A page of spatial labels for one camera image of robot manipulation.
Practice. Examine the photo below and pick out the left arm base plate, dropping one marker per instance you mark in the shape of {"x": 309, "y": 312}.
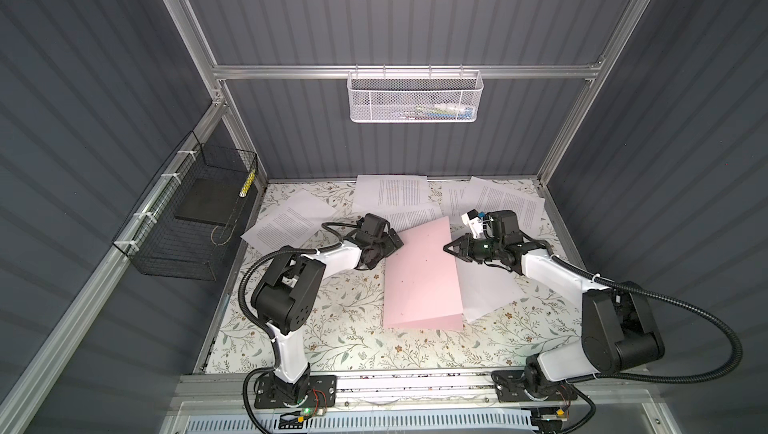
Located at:
{"x": 309, "y": 392}

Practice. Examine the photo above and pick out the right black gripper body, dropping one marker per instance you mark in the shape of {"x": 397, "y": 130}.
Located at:
{"x": 487, "y": 249}

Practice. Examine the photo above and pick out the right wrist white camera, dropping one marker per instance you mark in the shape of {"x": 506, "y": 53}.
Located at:
{"x": 475, "y": 221}

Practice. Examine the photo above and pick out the printed sheet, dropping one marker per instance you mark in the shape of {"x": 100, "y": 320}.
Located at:
{"x": 487, "y": 196}
{"x": 408, "y": 217}
{"x": 291, "y": 223}
{"x": 454, "y": 201}
{"x": 388, "y": 193}

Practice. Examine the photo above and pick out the white sheet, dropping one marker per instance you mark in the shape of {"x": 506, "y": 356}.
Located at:
{"x": 485, "y": 289}

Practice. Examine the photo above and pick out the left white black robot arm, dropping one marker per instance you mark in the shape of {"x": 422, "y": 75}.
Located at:
{"x": 278, "y": 291}

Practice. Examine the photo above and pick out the white wire mesh basket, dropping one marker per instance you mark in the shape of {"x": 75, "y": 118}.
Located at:
{"x": 374, "y": 94}

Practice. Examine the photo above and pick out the black flat pad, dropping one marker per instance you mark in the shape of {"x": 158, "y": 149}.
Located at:
{"x": 210, "y": 202}

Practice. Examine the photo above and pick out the pink paper folder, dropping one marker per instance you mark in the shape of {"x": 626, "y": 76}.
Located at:
{"x": 421, "y": 285}

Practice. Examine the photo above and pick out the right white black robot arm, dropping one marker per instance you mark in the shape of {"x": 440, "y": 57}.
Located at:
{"x": 618, "y": 329}

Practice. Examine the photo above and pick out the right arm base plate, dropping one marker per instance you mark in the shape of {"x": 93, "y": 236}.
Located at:
{"x": 519, "y": 385}

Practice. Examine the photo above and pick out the markers in white basket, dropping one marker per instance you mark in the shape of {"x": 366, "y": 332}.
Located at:
{"x": 437, "y": 112}

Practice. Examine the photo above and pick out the black wire basket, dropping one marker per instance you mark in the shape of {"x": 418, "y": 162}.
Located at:
{"x": 158, "y": 244}

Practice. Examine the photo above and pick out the aluminium front rail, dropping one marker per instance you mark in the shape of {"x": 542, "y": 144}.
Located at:
{"x": 355, "y": 390}

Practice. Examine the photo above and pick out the yellow marker pen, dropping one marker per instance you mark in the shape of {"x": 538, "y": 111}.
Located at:
{"x": 247, "y": 184}

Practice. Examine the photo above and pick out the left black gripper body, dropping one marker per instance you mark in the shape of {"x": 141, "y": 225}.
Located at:
{"x": 378, "y": 250}

